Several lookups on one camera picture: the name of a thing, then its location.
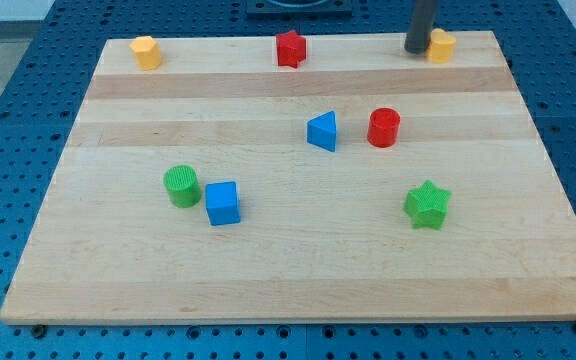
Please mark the blue triangle block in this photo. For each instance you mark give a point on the blue triangle block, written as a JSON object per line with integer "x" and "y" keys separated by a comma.
{"x": 322, "y": 131}

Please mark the blue cube block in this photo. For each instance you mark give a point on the blue cube block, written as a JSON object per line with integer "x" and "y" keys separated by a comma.
{"x": 222, "y": 203}

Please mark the wooden board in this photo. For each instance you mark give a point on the wooden board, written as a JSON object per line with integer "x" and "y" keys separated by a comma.
{"x": 323, "y": 236}

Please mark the green cylinder block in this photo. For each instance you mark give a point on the green cylinder block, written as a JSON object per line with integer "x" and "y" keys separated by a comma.
{"x": 182, "y": 186}

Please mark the red cylinder block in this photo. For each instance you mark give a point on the red cylinder block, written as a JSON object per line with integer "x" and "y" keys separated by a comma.
{"x": 383, "y": 127}

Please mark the red star block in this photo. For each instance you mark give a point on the red star block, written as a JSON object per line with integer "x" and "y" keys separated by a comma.
{"x": 291, "y": 49}

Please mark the green star block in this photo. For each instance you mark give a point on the green star block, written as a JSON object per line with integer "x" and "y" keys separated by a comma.
{"x": 427, "y": 206}

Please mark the yellow hexagon block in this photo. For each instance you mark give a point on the yellow hexagon block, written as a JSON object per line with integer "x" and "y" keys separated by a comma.
{"x": 146, "y": 52}

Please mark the yellow heart block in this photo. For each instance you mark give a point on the yellow heart block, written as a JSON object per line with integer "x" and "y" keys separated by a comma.
{"x": 441, "y": 46}

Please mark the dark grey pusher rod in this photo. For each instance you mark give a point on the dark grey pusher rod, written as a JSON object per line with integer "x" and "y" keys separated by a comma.
{"x": 421, "y": 24}

